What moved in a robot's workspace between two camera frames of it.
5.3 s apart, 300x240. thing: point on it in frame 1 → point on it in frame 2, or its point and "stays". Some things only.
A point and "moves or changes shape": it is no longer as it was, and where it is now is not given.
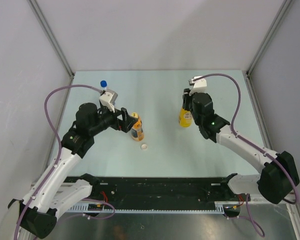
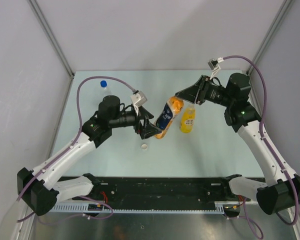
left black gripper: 124,125 → 148,129
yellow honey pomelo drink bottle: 185,118 moves or changes shape
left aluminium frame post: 61,57 stays
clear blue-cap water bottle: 103,83 stays
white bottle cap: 144,146 stays
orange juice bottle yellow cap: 137,132 moves or changes shape
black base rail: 135,189 stays
